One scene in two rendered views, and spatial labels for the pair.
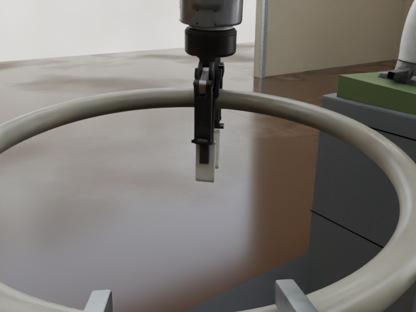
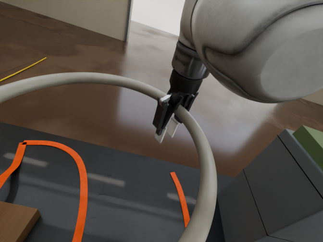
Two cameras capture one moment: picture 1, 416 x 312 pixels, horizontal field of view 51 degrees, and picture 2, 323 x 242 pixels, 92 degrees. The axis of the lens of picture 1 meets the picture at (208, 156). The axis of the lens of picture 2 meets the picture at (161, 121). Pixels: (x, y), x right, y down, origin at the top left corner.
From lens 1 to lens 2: 0.36 m
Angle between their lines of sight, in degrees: 30
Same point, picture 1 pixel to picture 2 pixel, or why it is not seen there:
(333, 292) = not seen: outside the picture
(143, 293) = (168, 147)
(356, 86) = (306, 137)
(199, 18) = (175, 64)
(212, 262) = not seen: hidden behind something
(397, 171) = not seen: outside the picture
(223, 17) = (187, 71)
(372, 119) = (300, 158)
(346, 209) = (256, 182)
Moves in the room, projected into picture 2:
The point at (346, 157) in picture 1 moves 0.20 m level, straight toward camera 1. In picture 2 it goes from (273, 163) to (255, 175)
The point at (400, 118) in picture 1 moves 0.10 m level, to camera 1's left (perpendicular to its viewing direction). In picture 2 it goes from (316, 171) to (291, 155)
